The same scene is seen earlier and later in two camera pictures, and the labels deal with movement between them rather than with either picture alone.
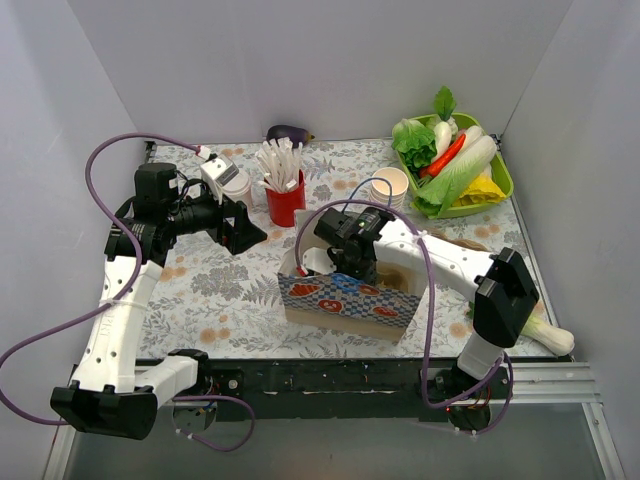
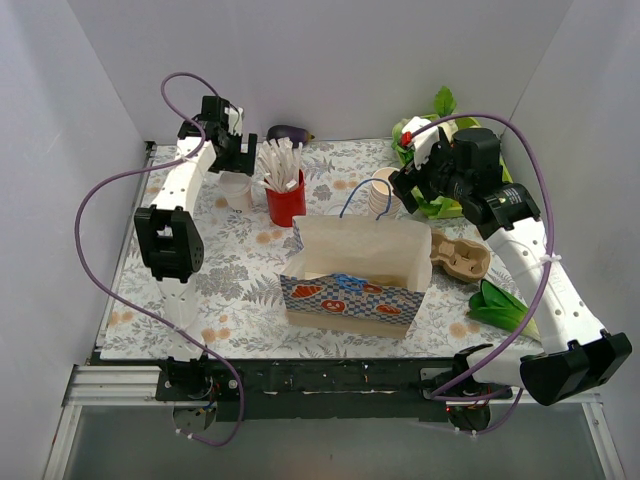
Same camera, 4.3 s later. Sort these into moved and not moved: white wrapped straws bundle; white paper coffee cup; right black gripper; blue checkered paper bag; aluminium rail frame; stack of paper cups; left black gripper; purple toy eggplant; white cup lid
Moved: left black gripper; right black gripper; white paper coffee cup
Not moved: white wrapped straws bundle; white cup lid; stack of paper cups; blue checkered paper bag; purple toy eggplant; aluminium rail frame
